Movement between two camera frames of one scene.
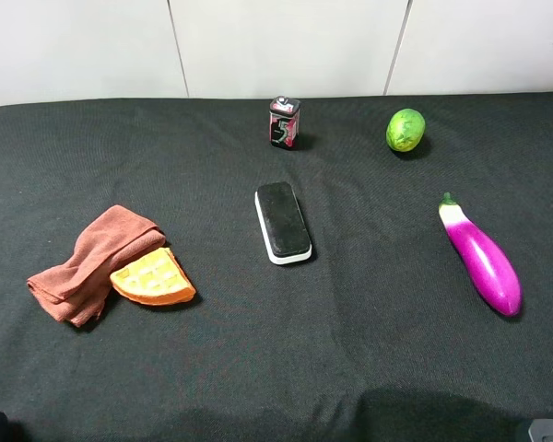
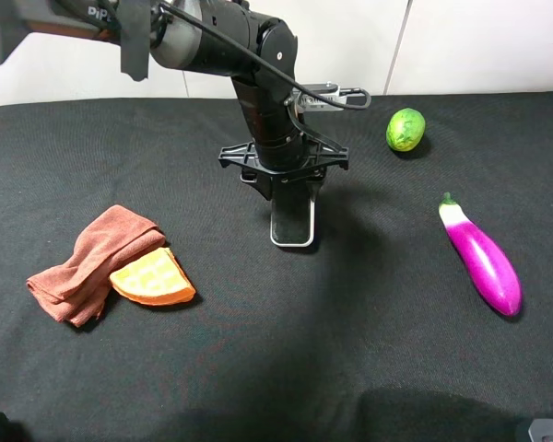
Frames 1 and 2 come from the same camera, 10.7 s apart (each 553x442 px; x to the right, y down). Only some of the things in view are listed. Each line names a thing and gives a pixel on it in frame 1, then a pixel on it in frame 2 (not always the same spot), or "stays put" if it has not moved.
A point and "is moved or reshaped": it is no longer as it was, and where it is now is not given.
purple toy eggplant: (488, 261) stays put
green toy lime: (405, 129) stays put
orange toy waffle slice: (154, 278) stays put
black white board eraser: (282, 225) is moved or reshaped
